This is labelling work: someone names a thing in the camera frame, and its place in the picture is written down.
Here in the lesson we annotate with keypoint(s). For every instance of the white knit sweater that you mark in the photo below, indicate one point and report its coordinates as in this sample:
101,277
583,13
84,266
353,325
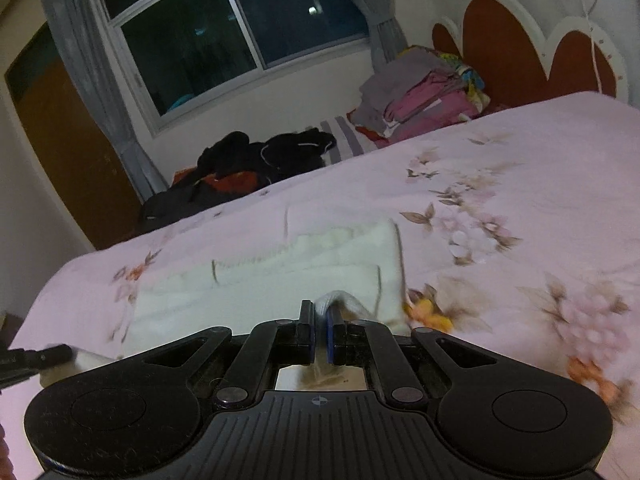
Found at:
300,270

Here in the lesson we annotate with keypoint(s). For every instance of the red and white headboard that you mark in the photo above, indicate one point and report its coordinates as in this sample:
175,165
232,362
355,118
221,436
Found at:
500,45

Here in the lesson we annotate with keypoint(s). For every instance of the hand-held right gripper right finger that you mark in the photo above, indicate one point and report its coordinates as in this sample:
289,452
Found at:
336,340

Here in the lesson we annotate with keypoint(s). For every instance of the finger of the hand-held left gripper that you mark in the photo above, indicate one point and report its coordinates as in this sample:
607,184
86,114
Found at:
45,355

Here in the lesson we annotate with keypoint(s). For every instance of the grey curtain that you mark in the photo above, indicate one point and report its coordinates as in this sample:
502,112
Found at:
100,85
380,10

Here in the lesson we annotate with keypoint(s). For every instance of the sliding glass window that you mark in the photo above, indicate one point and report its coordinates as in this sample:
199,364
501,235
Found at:
200,35

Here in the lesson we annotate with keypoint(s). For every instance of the striped pillow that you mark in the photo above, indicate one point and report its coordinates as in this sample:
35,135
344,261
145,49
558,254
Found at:
345,135

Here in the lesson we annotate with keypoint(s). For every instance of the stack of folded clothes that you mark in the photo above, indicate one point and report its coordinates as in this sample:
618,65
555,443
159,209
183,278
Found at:
415,95

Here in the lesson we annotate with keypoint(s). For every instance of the pile of dark clothes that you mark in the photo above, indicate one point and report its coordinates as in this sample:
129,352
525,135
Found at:
250,160

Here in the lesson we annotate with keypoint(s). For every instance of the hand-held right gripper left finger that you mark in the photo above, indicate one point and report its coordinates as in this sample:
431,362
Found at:
306,335

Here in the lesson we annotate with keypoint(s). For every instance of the brown wooden door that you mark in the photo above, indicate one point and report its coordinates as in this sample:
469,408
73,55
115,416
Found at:
65,150

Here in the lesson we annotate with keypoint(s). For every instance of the pink floral bedsheet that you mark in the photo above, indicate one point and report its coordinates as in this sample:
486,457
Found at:
525,185

